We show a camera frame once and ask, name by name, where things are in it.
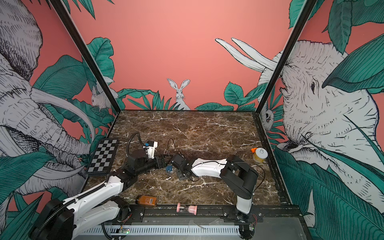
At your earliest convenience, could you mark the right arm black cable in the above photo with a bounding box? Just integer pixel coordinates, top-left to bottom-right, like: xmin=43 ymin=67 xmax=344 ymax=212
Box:
xmin=166 ymin=137 xmax=178 ymax=158

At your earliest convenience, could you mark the blue padlock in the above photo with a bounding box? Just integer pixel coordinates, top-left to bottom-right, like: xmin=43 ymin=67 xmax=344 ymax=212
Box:
xmin=166 ymin=165 xmax=173 ymax=175

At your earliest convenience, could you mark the amber brown bottle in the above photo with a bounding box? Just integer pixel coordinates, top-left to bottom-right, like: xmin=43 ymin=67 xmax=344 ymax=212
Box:
xmin=136 ymin=195 xmax=157 ymax=207

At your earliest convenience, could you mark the black mounting rail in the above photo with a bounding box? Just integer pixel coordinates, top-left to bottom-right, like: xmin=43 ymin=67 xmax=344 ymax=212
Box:
xmin=122 ymin=205 xmax=302 ymax=224

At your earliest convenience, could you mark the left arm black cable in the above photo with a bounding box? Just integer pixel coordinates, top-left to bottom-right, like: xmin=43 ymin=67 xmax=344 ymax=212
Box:
xmin=125 ymin=131 xmax=145 ymax=157

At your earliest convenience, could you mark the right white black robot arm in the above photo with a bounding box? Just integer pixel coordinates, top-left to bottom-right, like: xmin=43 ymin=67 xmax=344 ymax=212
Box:
xmin=171 ymin=154 xmax=259 ymax=217

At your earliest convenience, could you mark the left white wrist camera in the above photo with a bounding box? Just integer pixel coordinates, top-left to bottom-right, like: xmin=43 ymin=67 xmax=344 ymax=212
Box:
xmin=143 ymin=141 xmax=158 ymax=159

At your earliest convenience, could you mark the left black frame post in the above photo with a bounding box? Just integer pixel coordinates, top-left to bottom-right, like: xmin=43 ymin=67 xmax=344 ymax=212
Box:
xmin=50 ymin=0 xmax=121 ymax=114

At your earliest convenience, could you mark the right black frame post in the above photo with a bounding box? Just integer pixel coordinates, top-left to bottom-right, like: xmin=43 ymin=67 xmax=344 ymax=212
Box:
xmin=256 ymin=0 xmax=317 ymax=115

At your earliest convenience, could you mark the pink hourglass timer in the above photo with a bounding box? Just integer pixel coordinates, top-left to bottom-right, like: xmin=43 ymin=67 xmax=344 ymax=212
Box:
xmin=177 ymin=203 xmax=198 ymax=216

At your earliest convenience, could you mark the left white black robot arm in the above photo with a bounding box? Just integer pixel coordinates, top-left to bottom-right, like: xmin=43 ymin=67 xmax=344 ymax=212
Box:
xmin=29 ymin=150 xmax=167 ymax=240

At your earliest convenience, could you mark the white perforated strip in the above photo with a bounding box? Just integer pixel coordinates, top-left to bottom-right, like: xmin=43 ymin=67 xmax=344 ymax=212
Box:
xmin=80 ymin=224 xmax=241 ymax=236

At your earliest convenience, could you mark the black white checkerboard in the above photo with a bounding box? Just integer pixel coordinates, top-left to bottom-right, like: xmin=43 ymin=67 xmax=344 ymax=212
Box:
xmin=87 ymin=138 xmax=119 ymax=176

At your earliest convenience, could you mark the black frame post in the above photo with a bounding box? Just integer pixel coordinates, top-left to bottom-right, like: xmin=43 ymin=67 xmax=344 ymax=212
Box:
xmin=50 ymin=0 xmax=121 ymax=114
xmin=256 ymin=0 xmax=317 ymax=115

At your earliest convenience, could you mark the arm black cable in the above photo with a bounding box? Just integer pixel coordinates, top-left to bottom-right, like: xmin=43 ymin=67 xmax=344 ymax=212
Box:
xmin=166 ymin=137 xmax=178 ymax=158
xmin=125 ymin=131 xmax=145 ymax=157

